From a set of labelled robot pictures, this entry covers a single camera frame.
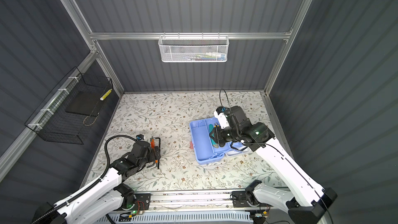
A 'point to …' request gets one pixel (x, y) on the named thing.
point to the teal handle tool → (211, 128)
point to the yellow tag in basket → (105, 94)
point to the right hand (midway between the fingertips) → (213, 135)
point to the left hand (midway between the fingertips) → (153, 151)
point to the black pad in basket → (86, 102)
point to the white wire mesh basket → (193, 48)
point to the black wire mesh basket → (51, 123)
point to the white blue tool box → (204, 150)
